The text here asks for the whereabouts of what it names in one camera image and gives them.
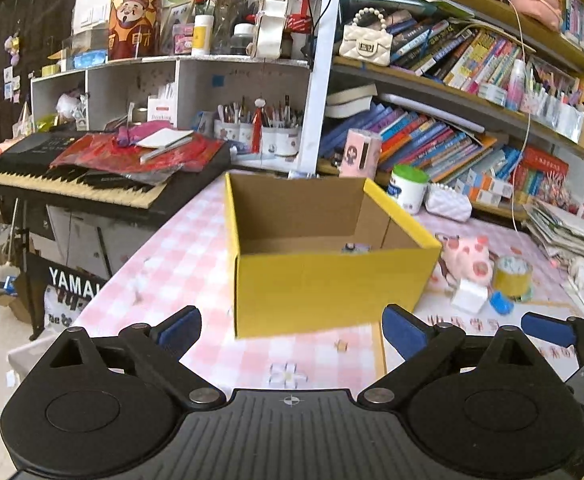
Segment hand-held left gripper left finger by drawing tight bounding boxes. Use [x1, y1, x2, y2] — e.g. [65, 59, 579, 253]
[37, 305, 228, 408]

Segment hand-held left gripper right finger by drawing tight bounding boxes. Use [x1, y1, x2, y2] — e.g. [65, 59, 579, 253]
[357, 304, 563, 408]

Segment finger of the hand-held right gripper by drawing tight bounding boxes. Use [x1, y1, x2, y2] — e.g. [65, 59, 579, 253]
[520, 309, 584, 367]

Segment small blue object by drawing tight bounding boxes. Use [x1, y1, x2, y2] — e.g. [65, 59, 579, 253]
[488, 291, 515, 315]

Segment yellow tape roll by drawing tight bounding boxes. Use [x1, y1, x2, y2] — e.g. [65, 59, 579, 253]
[492, 255, 535, 301]

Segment small white box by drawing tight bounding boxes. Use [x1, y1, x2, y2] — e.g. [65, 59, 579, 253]
[451, 279, 489, 314]

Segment yellow cardboard box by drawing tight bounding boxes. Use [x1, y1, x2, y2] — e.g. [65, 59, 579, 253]
[224, 171, 443, 339]

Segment pink pig plush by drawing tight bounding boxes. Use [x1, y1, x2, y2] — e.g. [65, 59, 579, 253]
[434, 232, 498, 286]

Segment pink printed desk mat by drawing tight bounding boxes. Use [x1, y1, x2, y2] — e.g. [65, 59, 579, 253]
[372, 210, 584, 376]

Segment stack of papers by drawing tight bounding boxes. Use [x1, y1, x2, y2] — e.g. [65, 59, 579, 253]
[522, 197, 584, 266]

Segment pink checked tablecloth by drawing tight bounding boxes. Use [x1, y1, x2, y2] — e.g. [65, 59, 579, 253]
[7, 167, 584, 396]

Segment red boxed book set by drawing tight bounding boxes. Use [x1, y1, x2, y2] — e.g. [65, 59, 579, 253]
[509, 146, 570, 206]

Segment white quilted pouch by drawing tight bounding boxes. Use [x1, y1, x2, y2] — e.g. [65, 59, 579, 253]
[424, 182, 473, 223]

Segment white can green lid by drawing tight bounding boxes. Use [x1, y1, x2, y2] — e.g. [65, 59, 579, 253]
[388, 164, 430, 215]

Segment black keyboard stand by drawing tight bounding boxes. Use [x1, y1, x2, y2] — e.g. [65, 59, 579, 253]
[2, 195, 113, 341]

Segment row of small medicine boxes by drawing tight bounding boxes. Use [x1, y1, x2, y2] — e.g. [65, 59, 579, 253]
[454, 165, 515, 206]

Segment cardboard scraps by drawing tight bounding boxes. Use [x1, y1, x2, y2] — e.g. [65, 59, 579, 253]
[0, 240, 33, 326]

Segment grey thin book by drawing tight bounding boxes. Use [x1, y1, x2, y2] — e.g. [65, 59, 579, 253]
[139, 135, 193, 165]

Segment tall pink box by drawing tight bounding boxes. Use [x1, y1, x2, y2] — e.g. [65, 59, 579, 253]
[339, 129, 383, 179]

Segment clear organiser with pens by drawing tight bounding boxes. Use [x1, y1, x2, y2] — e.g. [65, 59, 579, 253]
[522, 60, 584, 143]

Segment row of blue red books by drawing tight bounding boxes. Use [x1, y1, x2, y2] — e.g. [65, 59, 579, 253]
[319, 105, 523, 183]

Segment white notebook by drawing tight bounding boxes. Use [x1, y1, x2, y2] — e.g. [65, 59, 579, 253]
[136, 128, 194, 150]

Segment red patterned cloth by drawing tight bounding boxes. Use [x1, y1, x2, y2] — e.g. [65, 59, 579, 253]
[49, 132, 225, 186]

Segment purple pouch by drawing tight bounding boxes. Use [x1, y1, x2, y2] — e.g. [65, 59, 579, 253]
[114, 122, 158, 148]

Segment red tassel doll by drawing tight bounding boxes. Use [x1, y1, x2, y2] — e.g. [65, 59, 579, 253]
[251, 97, 265, 154]

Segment pink spray bottle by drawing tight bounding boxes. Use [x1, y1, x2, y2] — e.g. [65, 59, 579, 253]
[506, 58, 528, 111]

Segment white red label box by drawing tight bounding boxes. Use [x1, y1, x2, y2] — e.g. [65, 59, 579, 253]
[146, 82, 179, 128]

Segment bunch of pens and brushes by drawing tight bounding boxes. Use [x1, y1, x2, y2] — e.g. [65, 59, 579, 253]
[216, 95, 304, 131]

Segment black electronic keyboard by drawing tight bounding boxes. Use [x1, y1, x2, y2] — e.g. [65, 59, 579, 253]
[0, 132, 233, 221]

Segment white plastic bag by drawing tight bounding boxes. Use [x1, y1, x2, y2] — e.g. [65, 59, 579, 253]
[56, 91, 89, 128]

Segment white cubby shelf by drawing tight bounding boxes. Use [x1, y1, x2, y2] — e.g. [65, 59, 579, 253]
[30, 55, 313, 161]

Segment row of leaning paperback books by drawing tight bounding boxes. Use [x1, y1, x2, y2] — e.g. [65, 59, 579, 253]
[392, 10, 538, 96]

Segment white quilted pearl handbag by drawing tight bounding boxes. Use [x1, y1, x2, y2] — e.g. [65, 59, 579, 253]
[339, 7, 393, 67]

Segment blue packet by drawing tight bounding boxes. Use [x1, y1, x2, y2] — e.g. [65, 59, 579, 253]
[73, 50, 108, 68]

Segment pink patterned box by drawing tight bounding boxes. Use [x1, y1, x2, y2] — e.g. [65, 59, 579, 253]
[172, 22, 195, 56]

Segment white bottle yellow label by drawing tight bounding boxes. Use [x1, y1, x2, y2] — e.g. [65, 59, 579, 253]
[192, 14, 215, 56]

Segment dark jar white lid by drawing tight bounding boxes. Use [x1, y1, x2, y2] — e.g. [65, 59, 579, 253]
[231, 22, 258, 56]

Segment clear plastic box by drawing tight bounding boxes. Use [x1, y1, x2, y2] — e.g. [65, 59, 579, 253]
[62, 30, 110, 71]

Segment white tape dispenser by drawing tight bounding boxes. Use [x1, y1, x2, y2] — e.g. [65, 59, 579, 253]
[252, 0, 293, 59]

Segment dark door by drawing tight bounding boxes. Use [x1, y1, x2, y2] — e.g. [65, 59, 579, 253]
[0, 0, 85, 161]

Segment white cable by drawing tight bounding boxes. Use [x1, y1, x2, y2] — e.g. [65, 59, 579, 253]
[509, 0, 533, 233]

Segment white shelf post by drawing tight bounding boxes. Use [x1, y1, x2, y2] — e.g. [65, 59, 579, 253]
[297, 0, 345, 176]

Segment white wall switches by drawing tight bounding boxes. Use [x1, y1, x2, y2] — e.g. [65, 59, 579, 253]
[81, 2, 110, 28]

